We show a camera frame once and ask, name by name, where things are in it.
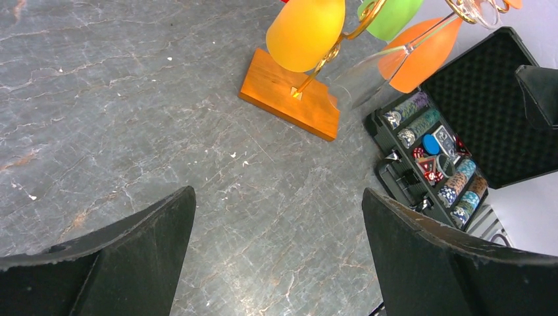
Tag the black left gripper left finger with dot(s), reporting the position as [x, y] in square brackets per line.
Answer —
[130, 267]

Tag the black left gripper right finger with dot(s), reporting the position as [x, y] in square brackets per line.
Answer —
[425, 267]

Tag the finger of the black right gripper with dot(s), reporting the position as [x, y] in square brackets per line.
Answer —
[539, 89]

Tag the orange wine glass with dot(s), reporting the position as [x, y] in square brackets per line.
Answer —
[418, 52]

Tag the clear champagne flute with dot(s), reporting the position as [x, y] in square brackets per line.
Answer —
[363, 81]

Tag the yellow wine glass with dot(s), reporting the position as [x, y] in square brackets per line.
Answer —
[303, 32]

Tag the green wine glass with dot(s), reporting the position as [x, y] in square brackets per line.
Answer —
[393, 17]

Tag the playing card deck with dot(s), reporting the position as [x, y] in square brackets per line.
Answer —
[446, 142]

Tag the black poker chip case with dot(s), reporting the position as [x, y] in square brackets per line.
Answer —
[479, 101]

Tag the blue dealer chip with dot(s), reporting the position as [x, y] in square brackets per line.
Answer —
[430, 145]

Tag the gold wire rack wooden base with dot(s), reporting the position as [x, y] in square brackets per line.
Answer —
[300, 98]

